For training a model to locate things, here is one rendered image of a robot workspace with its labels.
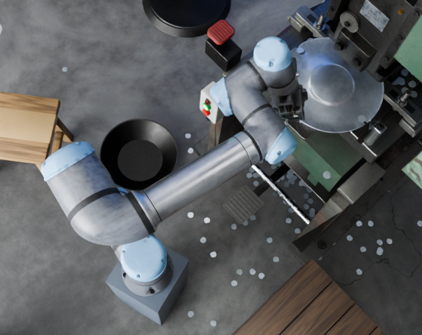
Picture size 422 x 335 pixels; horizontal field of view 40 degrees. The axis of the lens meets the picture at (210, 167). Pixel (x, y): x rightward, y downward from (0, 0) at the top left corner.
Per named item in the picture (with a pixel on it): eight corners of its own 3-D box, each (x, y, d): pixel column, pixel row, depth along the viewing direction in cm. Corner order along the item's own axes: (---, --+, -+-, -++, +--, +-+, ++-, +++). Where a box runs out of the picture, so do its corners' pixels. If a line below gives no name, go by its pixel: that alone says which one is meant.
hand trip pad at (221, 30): (217, 58, 172) (219, 44, 165) (204, 44, 173) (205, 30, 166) (234, 44, 174) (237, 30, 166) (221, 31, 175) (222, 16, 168)
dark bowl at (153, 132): (135, 211, 225) (133, 206, 219) (86, 157, 232) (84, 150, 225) (193, 163, 233) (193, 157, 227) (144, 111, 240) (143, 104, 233)
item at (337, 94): (325, 153, 153) (326, 152, 152) (256, 73, 160) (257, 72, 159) (405, 95, 160) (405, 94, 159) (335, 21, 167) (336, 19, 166)
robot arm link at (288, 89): (262, 61, 135) (298, 56, 133) (266, 71, 139) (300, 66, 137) (262, 90, 132) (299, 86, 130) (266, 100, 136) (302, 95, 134)
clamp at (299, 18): (326, 57, 172) (335, 38, 162) (286, 20, 175) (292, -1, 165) (340, 46, 173) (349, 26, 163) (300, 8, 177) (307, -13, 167)
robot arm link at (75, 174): (119, 256, 165) (62, 220, 112) (92, 213, 168) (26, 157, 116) (155, 233, 166) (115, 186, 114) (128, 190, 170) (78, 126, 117)
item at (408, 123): (413, 137, 164) (427, 122, 155) (369, 97, 168) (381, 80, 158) (426, 125, 166) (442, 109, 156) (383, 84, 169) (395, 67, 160)
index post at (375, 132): (370, 146, 163) (381, 133, 154) (362, 139, 163) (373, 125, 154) (377, 140, 163) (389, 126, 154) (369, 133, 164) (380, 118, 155)
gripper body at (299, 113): (275, 124, 147) (266, 104, 136) (274, 94, 150) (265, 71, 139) (306, 121, 145) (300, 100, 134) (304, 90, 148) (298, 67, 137)
